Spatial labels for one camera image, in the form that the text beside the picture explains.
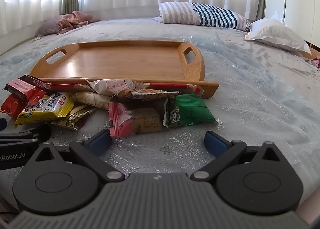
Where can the purple pillow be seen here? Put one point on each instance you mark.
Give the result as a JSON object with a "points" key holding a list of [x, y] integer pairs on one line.
{"points": [[48, 27]]}

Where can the pink crumpled cloth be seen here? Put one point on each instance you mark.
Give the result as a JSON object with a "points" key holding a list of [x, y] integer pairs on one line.
{"points": [[75, 20]]}

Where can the cream heart pattern packet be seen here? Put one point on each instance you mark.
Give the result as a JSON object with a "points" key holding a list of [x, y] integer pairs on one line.
{"points": [[92, 100]]}

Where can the dark red snack packet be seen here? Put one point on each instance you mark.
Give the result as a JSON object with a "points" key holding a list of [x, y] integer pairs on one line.
{"points": [[32, 81]]}

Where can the olive gold snack packet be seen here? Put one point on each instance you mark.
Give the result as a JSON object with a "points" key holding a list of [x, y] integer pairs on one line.
{"points": [[77, 116]]}

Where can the yellow wafer packet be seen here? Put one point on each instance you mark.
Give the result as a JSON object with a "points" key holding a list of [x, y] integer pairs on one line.
{"points": [[42, 108]]}

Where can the white pastry packet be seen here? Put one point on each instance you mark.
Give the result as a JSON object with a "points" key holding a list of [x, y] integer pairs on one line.
{"points": [[112, 86]]}

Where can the small pale object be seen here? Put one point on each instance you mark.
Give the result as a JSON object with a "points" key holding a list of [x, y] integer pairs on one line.
{"points": [[37, 37]]}

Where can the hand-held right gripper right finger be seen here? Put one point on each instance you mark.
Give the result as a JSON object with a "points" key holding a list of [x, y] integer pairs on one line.
{"points": [[215, 143]]}

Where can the green snack packet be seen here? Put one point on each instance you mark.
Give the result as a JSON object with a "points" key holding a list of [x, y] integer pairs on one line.
{"points": [[192, 111]]}

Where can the brown peanut packet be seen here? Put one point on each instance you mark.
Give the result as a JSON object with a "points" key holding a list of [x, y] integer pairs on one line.
{"points": [[145, 93]]}

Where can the red snack bar packet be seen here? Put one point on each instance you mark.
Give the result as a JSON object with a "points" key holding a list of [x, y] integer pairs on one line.
{"points": [[25, 91]]}

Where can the blue grey striped pillow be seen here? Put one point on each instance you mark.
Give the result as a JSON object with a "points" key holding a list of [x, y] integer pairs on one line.
{"points": [[200, 16]]}

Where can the pink snack packet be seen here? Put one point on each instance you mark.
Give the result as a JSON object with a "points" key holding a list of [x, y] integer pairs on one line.
{"points": [[130, 118]]}

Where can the white pillow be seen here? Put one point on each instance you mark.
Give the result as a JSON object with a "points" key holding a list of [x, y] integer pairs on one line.
{"points": [[275, 33]]}

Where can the wooden bedside box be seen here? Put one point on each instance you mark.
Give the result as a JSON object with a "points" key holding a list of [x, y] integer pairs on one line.
{"points": [[315, 52]]}

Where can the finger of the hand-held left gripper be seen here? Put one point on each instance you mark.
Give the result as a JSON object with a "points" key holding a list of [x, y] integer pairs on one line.
{"points": [[2, 125], [37, 133]]}

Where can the small pink red object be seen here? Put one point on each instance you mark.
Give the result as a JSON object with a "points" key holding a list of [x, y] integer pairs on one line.
{"points": [[316, 62]]}

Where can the large red snack packet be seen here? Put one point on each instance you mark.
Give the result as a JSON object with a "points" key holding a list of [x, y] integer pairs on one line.
{"points": [[12, 108]]}

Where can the wooden tray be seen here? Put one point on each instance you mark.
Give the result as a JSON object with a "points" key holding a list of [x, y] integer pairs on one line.
{"points": [[125, 61]]}

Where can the light blue snowflake bedsheet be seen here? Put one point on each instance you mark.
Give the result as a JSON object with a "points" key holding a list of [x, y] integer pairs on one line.
{"points": [[250, 93]]}

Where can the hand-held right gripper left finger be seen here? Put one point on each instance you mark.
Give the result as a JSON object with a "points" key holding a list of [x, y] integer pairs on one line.
{"points": [[100, 141]]}

